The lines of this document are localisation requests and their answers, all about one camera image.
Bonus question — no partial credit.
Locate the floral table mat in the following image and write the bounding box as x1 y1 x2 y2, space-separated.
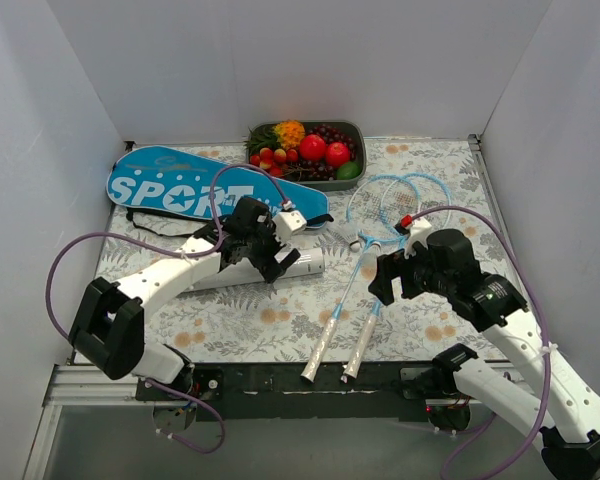
145 139 515 362

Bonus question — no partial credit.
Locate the blue badminton racket left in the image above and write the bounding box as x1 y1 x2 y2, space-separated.
301 174 421 382

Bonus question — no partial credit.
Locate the dark grape bunch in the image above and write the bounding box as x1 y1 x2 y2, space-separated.
294 124 359 182

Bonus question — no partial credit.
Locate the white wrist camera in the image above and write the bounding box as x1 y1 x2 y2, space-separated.
394 215 433 257
272 210 307 243

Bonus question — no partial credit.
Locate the small red peaches cluster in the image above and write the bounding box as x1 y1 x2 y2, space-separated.
248 147 300 181

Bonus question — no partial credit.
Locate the red apple right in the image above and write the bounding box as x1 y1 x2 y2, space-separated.
325 142 351 169

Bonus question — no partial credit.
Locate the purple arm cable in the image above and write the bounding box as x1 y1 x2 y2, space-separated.
399 204 554 480
45 164 295 455

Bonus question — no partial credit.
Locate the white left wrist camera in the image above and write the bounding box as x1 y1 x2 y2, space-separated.
272 210 307 243

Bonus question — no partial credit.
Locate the blue sport racket bag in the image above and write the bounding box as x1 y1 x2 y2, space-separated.
106 146 330 221

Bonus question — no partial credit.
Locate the green lime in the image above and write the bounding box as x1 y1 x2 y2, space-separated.
336 162 360 180

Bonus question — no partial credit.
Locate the red apple left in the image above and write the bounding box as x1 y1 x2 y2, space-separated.
298 134 327 162

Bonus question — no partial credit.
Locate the white shuttlecock tube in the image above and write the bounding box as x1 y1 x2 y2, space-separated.
185 247 325 293

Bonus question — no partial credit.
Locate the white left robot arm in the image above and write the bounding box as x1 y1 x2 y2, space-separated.
68 197 307 400

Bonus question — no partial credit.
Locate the grey fruit tray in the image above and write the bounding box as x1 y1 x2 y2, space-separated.
244 120 367 192

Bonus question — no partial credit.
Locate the red apple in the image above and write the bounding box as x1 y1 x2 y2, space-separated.
298 134 327 162
325 142 351 169

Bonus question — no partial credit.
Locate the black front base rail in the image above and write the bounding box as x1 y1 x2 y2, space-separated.
134 360 474 424

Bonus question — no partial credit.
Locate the orange toy pineapple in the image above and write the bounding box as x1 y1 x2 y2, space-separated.
272 120 306 150

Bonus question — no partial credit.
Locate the blue badminton racket right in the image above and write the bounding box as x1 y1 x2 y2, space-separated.
341 172 454 385

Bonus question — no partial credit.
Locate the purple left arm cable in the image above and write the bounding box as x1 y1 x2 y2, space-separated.
45 164 295 455

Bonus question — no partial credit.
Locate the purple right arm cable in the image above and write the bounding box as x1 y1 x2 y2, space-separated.
399 204 554 480

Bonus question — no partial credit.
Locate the blue badminton racket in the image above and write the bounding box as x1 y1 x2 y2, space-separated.
341 172 454 385
301 174 421 382

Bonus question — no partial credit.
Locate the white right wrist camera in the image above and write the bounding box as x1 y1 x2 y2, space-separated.
394 215 433 257

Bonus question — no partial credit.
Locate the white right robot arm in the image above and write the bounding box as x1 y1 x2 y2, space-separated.
369 229 600 479

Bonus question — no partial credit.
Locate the white shuttlecock black band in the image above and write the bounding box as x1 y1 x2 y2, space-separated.
328 225 361 253

